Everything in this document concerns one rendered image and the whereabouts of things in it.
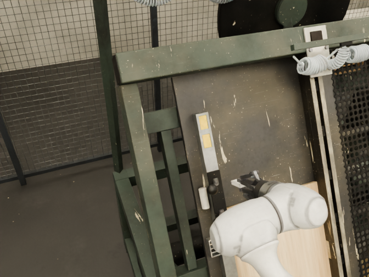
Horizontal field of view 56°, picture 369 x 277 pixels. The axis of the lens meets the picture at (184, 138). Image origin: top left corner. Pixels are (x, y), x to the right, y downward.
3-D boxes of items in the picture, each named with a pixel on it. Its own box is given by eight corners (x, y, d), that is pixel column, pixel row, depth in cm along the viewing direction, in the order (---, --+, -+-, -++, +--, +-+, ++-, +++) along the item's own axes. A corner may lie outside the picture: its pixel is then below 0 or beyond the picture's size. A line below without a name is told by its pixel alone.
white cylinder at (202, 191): (197, 188, 134) (201, 208, 135) (200, 189, 131) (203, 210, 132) (204, 186, 135) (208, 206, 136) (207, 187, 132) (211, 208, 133)
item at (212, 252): (208, 255, 137) (211, 258, 134) (205, 238, 136) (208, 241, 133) (218, 251, 138) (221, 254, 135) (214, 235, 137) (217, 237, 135)
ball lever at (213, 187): (211, 186, 133) (207, 197, 120) (210, 176, 132) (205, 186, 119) (221, 184, 132) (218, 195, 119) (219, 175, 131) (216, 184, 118)
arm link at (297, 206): (292, 174, 98) (252, 190, 94) (331, 184, 83) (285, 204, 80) (301, 210, 99) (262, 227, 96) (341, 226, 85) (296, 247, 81)
